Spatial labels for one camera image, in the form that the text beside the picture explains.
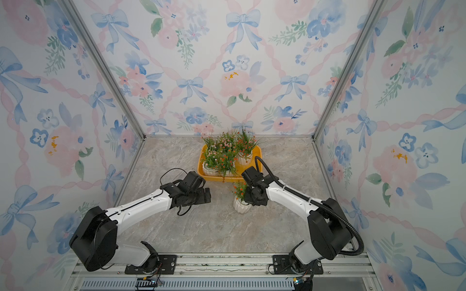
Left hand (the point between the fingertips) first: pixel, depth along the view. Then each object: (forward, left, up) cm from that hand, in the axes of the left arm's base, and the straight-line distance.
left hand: (205, 196), depth 87 cm
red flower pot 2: (+25, -19, +9) cm, 33 cm away
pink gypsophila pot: (+14, -2, +11) cm, 18 cm away
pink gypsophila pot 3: (+26, -9, +8) cm, 29 cm away
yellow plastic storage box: (+22, -17, -7) cm, 28 cm away
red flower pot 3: (-5, -17, +1) cm, 18 cm away
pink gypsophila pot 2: (+24, -4, +9) cm, 26 cm away
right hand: (+2, -19, -1) cm, 19 cm away
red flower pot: (+13, -10, +8) cm, 18 cm away
